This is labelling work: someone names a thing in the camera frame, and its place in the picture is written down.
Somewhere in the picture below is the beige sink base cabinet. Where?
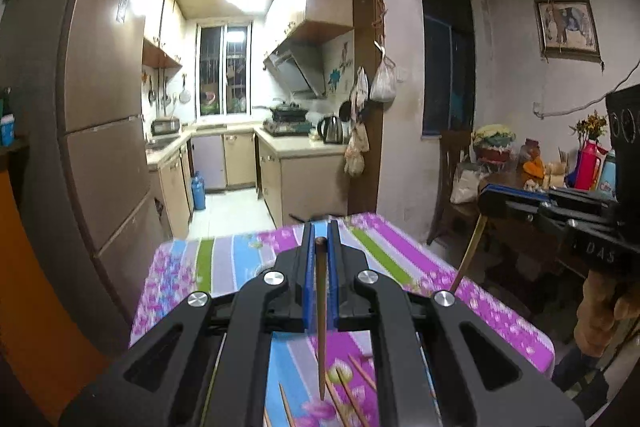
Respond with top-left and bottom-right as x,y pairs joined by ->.
144,132 -> 196,241

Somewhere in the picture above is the person's right hand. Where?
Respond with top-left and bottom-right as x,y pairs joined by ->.
574,267 -> 640,358

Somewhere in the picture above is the blue water bottle on floor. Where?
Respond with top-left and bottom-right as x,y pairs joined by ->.
191,170 -> 207,212

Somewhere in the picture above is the floral bird wall poster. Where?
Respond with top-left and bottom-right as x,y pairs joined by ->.
322,31 -> 357,98

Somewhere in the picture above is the silver countertop appliance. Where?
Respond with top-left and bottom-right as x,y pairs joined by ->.
149,117 -> 182,137

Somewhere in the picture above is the beige window base cabinet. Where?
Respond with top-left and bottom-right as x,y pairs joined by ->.
192,127 -> 259,190

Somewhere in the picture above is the dark wooden chair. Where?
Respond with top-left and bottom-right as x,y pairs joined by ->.
426,129 -> 497,249

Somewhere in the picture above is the brown glass jar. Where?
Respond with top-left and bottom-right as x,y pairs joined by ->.
517,137 -> 544,173

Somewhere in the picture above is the hanging mesh bag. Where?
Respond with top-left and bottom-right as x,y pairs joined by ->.
343,121 -> 371,178

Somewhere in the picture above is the blue white bottle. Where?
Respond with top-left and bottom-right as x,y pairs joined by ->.
597,150 -> 617,199

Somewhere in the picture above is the barred kitchen window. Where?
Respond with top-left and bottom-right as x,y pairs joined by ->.
194,22 -> 254,118

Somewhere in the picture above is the framed elephant picture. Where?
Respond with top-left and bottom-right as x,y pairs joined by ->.
533,0 -> 602,58

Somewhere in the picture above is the floral striped tablecloth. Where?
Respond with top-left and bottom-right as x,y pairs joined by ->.
129,213 -> 556,427

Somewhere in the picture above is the small hanging bag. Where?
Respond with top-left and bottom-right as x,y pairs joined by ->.
349,67 -> 371,118

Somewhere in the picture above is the wooden chopstick holder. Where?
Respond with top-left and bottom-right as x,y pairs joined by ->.
544,149 -> 569,188

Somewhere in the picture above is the dark wooden side table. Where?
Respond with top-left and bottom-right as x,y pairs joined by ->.
476,171 -> 601,310

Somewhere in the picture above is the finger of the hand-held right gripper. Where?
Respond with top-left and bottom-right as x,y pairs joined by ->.
482,183 -> 621,214
476,193 -> 576,233

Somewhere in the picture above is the dark brown wooden chopstick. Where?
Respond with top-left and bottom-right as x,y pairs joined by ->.
314,236 -> 329,401

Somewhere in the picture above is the black wok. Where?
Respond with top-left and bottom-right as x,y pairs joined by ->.
269,99 -> 307,120

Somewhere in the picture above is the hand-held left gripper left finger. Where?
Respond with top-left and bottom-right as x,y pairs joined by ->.
59,221 -> 317,427

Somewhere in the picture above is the beige stove base cabinet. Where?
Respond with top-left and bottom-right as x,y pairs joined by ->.
254,129 -> 351,228

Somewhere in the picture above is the white hanging plastic bag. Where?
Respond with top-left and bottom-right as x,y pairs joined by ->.
368,51 -> 399,104

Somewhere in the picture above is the white bag on chair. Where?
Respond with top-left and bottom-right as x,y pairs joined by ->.
449,167 -> 489,206

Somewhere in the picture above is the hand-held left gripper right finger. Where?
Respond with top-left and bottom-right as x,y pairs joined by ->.
327,218 -> 586,427

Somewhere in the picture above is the dark window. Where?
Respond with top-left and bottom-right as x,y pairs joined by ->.
421,0 -> 476,140

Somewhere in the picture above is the beige wall cabinet over hood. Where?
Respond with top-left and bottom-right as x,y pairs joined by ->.
263,0 -> 356,46

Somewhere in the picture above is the brown refrigerator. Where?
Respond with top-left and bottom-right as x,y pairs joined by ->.
0,0 -> 172,348

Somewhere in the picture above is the basket with cloths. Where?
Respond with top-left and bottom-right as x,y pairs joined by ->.
472,122 -> 516,166

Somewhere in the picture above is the gas stove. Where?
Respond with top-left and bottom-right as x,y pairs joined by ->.
262,119 -> 309,137

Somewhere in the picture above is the yellow flower bunch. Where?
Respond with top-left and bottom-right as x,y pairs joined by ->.
569,110 -> 609,143

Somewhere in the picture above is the range hood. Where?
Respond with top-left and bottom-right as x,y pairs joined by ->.
263,44 -> 327,100

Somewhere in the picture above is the wall cable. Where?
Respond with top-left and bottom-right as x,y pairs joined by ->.
532,71 -> 640,120

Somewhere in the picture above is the red thermos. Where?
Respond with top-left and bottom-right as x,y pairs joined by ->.
573,139 -> 609,190

